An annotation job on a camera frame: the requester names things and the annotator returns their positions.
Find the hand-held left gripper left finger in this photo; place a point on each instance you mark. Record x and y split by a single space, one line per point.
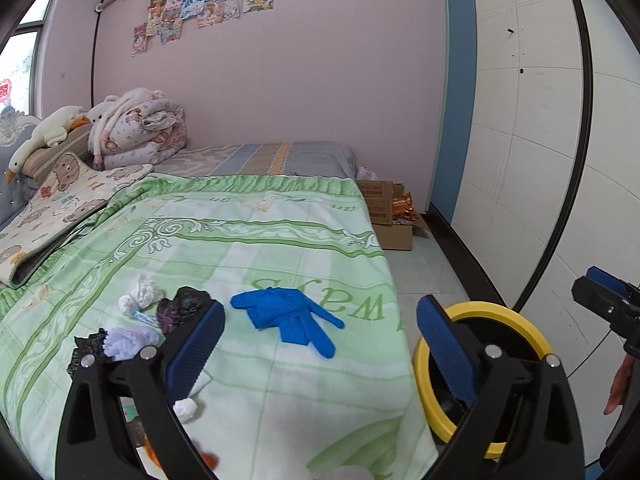
200 340

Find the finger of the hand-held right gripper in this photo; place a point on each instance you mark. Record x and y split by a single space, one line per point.
605 280

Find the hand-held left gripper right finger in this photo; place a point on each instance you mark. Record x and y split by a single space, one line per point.
442 340

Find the black bag with purple print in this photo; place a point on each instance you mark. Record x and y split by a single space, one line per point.
185 305

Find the yellow bin with black liner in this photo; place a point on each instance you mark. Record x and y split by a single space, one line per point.
500 311

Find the orange wrapper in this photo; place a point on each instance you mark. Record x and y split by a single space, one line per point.
209 460

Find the person's right hand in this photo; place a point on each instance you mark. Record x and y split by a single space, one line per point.
617 385

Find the blue candy wrapper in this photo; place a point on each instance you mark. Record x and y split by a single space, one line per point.
145 319

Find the white crumpled tissue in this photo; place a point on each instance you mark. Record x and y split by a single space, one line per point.
185 408
142 292

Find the blue rubber glove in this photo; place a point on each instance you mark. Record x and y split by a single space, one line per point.
285 310

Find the green patterned blanket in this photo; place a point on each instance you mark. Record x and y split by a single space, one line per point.
250 240

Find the large open cardboard box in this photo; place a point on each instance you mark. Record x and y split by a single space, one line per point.
395 237

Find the orange snack packet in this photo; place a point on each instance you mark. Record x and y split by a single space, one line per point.
405 207

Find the small printed cardboard box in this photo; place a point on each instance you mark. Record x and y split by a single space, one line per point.
380 211
377 190

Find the white cloth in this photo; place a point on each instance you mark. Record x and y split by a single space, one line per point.
366 173

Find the bear printed mat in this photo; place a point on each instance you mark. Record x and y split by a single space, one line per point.
60 210

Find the striped bed sheet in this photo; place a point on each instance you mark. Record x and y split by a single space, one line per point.
280 157

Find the folded printed quilt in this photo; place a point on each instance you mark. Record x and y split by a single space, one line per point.
145 135

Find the grey padded headboard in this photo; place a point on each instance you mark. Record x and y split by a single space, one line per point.
15 195

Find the brown pillow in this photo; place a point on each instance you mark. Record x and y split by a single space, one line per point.
45 160

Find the white goose plush toy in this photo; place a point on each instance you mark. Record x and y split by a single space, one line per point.
50 130

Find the red window sticker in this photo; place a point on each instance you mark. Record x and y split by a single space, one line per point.
5 91

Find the window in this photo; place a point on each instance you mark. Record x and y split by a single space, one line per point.
20 60

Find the cluster of cartoon wall posters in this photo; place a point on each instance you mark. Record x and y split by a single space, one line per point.
200 0

